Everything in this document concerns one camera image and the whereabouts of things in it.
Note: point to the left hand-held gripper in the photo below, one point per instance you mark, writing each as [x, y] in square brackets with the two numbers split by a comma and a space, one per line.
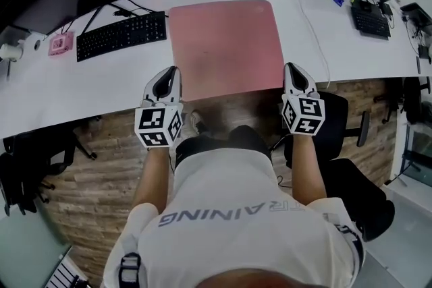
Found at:
[152, 119]

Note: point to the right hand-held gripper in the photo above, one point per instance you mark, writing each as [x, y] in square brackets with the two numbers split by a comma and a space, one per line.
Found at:
[308, 111]

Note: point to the pink cloth mat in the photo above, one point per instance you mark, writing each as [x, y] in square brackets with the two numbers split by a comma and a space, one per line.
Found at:
[222, 44]

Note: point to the person's left forearm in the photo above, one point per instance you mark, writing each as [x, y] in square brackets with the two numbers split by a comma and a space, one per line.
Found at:
[152, 178]

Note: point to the person's right forearm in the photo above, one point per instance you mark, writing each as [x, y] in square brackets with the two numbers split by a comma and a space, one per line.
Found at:
[307, 172]

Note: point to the person's left white shoe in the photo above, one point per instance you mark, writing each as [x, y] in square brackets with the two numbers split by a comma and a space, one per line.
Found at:
[195, 119]

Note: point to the wide black keyboard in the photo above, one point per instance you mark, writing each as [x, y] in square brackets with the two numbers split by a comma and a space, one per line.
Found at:
[121, 35]

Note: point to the black office chair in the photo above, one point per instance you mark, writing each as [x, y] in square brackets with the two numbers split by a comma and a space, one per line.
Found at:
[44, 148]
[341, 158]
[15, 185]

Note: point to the small blue item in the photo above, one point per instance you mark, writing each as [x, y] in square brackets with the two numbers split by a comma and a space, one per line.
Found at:
[338, 1]

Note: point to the compact black keyboard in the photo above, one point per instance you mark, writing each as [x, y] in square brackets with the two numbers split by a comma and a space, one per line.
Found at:
[371, 23]

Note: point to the small black box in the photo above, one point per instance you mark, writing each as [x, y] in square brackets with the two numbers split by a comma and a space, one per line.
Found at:
[362, 5]

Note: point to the small pink box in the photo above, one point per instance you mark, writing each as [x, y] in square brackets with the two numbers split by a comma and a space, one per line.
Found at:
[60, 44]

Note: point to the black adapter box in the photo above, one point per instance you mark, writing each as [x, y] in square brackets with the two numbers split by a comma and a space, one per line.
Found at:
[386, 9]

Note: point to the small black monitor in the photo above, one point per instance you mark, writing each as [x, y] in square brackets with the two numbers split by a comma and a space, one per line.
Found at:
[418, 13]

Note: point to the glass cabinet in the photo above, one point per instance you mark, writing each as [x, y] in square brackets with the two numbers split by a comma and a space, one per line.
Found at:
[416, 155]

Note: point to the white cup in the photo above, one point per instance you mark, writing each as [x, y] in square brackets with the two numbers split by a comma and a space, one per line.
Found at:
[10, 51]

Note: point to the white printed t-shirt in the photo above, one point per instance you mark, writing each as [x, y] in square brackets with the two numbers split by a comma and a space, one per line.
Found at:
[236, 229]

